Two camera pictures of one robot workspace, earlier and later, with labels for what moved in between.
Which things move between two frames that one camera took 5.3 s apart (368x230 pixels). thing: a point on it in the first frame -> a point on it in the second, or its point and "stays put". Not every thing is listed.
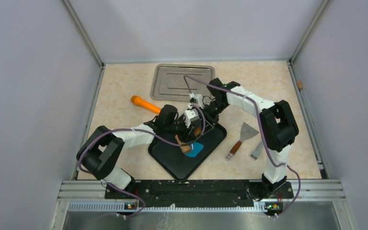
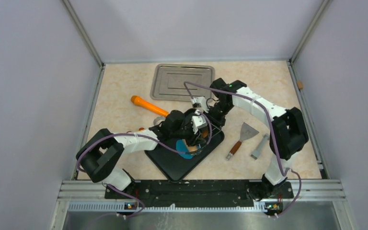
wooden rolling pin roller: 184,147 -> 192,148
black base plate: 194,193 stays put
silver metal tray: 167,82 stays put
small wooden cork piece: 300,84 stays put
